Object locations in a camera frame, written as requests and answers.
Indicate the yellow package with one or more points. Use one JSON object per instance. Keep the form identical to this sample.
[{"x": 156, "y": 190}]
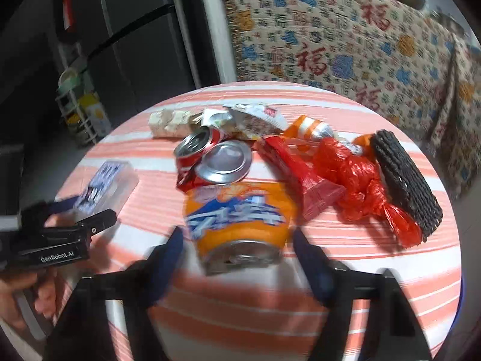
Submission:
[{"x": 94, "y": 114}]

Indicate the person's left hand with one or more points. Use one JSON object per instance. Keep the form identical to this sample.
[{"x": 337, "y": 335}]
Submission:
[{"x": 18, "y": 293}]

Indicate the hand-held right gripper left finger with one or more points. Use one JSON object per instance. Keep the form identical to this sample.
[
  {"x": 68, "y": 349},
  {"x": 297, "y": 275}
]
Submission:
[{"x": 167, "y": 259}]

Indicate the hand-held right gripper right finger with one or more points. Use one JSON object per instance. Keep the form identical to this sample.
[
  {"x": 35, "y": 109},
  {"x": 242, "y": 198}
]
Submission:
[{"x": 313, "y": 270}]

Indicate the crushed orange soda can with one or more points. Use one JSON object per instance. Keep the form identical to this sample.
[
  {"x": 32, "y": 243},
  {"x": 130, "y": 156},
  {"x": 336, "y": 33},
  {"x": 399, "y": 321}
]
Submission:
[{"x": 240, "y": 210}]

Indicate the red snack wrapper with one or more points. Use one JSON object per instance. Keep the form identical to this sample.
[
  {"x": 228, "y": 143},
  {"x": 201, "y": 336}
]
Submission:
[{"x": 300, "y": 180}]

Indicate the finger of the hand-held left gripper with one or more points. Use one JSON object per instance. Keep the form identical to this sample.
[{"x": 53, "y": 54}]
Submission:
[
  {"x": 101, "y": 220},
  {"x": 62, "y": 205}
]

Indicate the grey refrigerator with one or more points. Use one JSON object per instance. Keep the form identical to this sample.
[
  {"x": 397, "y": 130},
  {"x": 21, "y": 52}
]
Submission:
[{"x": 131, "y": 26}]

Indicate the printed blanket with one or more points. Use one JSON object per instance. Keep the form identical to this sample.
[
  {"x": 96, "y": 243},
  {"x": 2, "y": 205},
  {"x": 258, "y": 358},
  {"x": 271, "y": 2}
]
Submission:
[{"x": 338, "y": 45}]

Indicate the crushed red soda can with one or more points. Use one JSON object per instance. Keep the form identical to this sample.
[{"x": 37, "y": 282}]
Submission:
[{"x": 195, "y": 146}]

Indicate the clear box with blue print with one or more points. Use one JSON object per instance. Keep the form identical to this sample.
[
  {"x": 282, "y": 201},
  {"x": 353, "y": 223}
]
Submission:
[{"x": 112, "y": 184}]

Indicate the black woven mat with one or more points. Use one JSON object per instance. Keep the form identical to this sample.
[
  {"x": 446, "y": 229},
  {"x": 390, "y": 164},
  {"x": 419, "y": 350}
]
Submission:
[{"x": 406, "y": 184}]

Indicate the silver foil wrapper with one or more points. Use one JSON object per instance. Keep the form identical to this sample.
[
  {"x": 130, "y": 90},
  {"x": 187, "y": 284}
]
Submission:
[{"x": 214, "y": 118}]

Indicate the orange and white plastic bag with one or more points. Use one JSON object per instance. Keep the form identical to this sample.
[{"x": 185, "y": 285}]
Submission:
[{"x": 306, "y": 128}]

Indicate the white printed snack wrapper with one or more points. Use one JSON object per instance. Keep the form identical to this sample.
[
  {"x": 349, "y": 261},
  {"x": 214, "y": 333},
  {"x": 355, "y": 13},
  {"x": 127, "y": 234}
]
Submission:
[{"x": 259, "y": 120}]

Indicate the red plastic bag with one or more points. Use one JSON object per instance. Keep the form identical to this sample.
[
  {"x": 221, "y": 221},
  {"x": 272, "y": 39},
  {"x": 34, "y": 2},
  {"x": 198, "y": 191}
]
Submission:
[{"x": 349, "y": 173}]

